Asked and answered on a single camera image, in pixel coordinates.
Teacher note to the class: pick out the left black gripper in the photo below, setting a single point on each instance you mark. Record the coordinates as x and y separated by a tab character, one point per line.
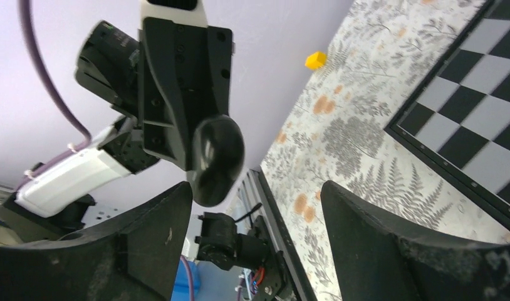
183	78

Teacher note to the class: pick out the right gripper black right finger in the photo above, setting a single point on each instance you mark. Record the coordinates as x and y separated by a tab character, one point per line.
381	256

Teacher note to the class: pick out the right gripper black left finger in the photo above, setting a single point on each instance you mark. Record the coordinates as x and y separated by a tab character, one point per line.
132	256

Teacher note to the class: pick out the black earbud case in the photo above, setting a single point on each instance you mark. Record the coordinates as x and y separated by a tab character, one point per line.
218	153

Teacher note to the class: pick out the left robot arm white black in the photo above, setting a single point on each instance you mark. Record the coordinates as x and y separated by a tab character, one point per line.
107	66

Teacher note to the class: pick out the yellow block left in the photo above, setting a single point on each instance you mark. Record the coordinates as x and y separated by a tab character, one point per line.
316	60

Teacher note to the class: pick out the black white checkerboard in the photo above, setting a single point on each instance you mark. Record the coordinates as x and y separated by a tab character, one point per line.
457	121

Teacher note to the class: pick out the floral patterned table mat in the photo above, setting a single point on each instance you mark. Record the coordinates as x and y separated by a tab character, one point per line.
335	131

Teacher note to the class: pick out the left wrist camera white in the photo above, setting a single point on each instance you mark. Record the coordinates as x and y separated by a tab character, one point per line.
190	13

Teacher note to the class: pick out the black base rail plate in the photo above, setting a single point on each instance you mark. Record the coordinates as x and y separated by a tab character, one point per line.
258	242

